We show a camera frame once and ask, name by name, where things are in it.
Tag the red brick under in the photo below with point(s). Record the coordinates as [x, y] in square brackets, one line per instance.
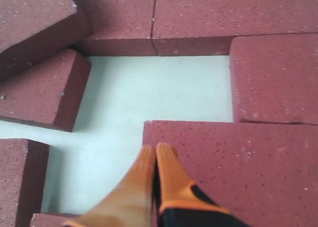
[48, 94]

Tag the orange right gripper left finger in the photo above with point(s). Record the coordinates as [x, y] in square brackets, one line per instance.
[130, 203]

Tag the red brick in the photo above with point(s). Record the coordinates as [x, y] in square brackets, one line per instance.
[23, 165]
[207, 27]
[119, 28]
[275, 78]
[50, 220]
[266, 174]
[33, 30]

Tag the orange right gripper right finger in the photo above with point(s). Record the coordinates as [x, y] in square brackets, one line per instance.
[178, 204]

